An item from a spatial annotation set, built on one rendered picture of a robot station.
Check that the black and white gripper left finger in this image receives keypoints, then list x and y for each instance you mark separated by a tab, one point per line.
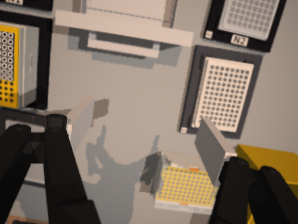
67	202

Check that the grey flat mat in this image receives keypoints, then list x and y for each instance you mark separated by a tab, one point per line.
139	102

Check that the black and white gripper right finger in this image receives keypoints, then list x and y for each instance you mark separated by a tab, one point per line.
270	198

